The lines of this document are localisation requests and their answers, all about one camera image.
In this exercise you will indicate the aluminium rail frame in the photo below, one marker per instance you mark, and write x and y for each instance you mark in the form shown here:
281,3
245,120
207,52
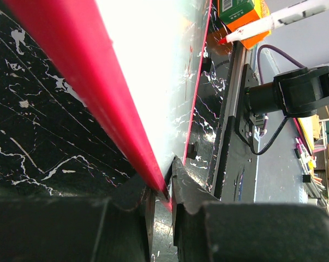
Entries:
228,108

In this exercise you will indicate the red whiteboard marker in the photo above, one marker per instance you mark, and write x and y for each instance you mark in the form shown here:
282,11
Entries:
283,17

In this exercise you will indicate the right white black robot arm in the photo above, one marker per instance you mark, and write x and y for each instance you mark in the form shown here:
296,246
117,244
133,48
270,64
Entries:
297,93

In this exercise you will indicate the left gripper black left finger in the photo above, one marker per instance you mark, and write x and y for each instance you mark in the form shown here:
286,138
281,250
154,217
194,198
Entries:
130,217

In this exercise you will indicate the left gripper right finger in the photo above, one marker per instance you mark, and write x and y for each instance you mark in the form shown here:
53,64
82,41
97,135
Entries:
188,216

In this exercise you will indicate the markers on background shelf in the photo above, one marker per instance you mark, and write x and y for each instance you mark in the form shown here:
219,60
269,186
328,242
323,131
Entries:
308,162

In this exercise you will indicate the orange yellow tag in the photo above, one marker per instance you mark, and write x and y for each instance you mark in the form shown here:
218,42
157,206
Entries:
237,13

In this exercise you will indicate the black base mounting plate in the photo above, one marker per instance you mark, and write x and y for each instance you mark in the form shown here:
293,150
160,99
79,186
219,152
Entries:
236,172

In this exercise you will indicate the pink framed whiteboard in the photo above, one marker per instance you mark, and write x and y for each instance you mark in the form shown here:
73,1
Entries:
134,64

